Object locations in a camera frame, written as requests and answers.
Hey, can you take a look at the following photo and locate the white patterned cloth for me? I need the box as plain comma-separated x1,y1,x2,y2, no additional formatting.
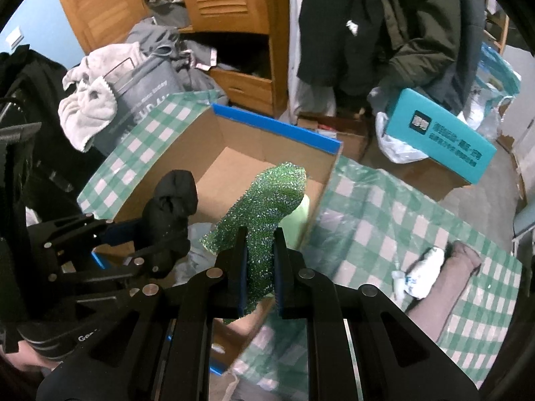
173,221,222,285

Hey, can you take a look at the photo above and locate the white plastic bag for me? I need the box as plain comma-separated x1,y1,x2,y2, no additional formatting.
374,109,431,163

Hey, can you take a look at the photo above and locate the black sock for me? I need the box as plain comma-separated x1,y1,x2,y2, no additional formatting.
142,170,199,274

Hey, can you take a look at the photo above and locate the blue clear plastic bag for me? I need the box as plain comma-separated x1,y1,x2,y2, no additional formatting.
460,42,523,143

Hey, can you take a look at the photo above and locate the white towel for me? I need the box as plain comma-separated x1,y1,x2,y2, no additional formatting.
58,43,147,153

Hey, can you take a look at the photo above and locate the open cardboard box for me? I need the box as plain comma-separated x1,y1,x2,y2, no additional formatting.
297,113,370,159

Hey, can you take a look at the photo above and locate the blue-edged cardboard box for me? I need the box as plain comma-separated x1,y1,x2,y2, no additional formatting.
92,104,344,379

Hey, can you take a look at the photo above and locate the white sock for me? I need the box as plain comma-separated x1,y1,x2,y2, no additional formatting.
392,247,445,300

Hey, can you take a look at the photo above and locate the wooden ladder shelf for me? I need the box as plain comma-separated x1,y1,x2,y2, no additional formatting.
483,0,511,55

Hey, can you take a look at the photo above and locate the grey hoodie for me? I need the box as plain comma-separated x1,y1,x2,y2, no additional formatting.
125,17,218,93

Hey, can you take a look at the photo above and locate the grey printed bag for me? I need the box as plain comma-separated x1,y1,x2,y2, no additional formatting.
90,56,185,155

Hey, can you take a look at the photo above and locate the person's left hand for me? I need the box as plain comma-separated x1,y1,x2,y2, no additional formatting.
8,340,57,374

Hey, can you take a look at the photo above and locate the dark grey coat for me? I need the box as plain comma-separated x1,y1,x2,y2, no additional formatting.
455,0,488,113

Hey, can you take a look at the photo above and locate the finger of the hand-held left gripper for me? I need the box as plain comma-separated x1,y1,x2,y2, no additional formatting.
46,240,193,291
27,213,138,247

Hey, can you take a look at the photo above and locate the grey clothes pile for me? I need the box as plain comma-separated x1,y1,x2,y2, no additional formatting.
142,0,191,28

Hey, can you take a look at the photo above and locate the olive jacket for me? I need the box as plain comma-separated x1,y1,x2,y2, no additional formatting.
378,0,486,111

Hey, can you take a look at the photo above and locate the grey sock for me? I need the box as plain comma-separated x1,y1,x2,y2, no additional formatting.
403,240,483,343

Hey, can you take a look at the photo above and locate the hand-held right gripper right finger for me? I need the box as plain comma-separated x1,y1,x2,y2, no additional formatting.
274,228,481,401

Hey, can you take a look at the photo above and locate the dark cloth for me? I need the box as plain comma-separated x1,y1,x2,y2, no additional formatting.
0,44,105,218

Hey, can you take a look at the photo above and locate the teal shoebox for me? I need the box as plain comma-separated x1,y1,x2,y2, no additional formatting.
385,88,498,184

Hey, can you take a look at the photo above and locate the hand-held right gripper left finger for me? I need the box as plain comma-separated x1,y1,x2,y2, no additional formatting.
37,226,251,401

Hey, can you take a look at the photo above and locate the green checked plastic tablecloth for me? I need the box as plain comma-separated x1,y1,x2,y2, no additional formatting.
77,90,523,401

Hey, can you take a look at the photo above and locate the metal shoe rack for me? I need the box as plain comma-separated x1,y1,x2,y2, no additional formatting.
512,203,535,255

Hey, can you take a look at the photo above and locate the wooden wardrobe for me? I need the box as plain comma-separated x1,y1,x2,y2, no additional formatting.
50,0,293,120

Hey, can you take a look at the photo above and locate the green glitter scrub sponge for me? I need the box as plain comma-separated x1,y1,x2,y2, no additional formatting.
201,162,310,324

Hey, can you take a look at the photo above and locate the wooden drawer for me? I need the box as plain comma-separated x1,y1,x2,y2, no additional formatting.
209,67,274,111

